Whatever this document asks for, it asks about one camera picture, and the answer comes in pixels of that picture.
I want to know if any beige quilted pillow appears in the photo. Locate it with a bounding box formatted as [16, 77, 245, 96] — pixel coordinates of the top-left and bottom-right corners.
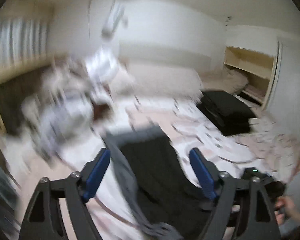
[109, 61, 203, 100]

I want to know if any grey window curtain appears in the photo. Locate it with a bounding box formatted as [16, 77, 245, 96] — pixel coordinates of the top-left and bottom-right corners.
[0, 18, 48, 68]

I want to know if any wooden bedside shelf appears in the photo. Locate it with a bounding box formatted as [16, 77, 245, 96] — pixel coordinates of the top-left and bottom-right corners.
[224, 46, 277, 109]

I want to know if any pile of crumpled clothes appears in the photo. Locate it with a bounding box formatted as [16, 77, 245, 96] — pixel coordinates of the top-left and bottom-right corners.
[21, 47, 120, 163]

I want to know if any black sweater with grey trim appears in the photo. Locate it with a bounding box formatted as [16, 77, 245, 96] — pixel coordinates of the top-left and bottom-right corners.
[103, 126, 211, 239]

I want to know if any person's right hand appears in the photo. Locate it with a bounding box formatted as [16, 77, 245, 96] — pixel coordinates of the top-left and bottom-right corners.
[275, 196, 300, 226]

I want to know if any beige fluffy blanket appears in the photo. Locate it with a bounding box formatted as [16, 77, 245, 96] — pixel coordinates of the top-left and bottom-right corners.
[200, 68, 249, 94]

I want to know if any stack of black folded clothes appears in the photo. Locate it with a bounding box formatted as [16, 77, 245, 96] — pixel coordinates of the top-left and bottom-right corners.
[196, 90, 256, 136]

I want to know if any cartoon print bed sheet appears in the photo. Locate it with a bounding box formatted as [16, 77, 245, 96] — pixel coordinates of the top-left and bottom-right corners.
[0, 94, 300, 240]

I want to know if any white wall air conditioner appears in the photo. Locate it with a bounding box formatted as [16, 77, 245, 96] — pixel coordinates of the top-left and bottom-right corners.
[102, 0, 128, 39]

